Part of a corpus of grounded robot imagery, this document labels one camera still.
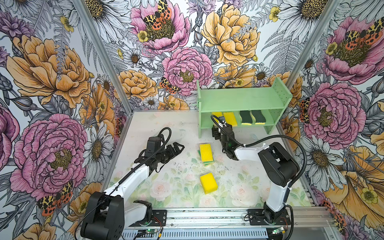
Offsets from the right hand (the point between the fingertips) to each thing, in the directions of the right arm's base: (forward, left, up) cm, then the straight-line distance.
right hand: (219, 128), depth 96 cm
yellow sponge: (+5, -7, +3) cm, 9 cm away
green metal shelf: (+13, -35, +10) cm, 39 cm away
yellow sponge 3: (-14, +9, -7) cm, 18 cm away
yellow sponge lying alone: (-31, +9, -8) cm, 34 cm away
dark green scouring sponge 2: (+7, -19, +1) cm, 20 cm away
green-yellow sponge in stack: (-19, +8, -10) cm, 23 cm away
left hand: (-18, +25, -1) cm, 30 cm away
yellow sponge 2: (+11, 0, +1) cm, 11 cm away
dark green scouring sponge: (+6, -27, +1) cm, 28 cm away
